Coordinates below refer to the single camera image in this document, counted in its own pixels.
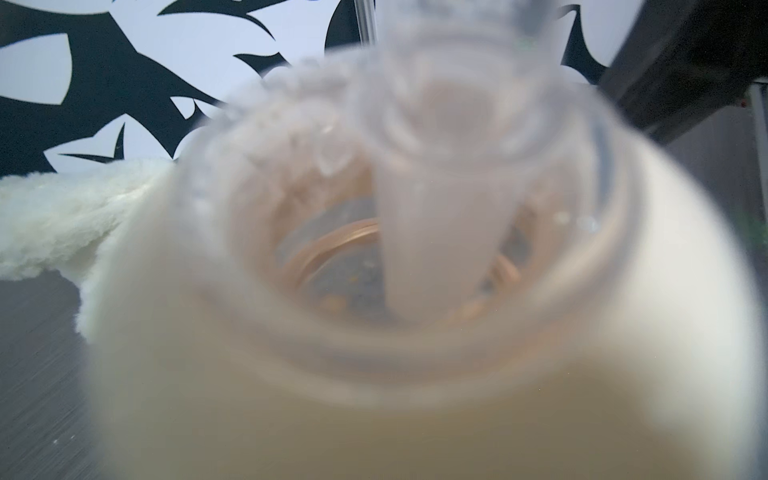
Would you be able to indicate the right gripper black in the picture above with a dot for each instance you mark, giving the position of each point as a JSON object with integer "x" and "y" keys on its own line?
{"x": 685, "y": 60}

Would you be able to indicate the white plush dog toy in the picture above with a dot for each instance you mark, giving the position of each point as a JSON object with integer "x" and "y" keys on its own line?
{"x": 56, "y": 221}

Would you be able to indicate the aluminium cage frame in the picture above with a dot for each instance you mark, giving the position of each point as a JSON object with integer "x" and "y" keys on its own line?
{"x": 365, "y": 13}

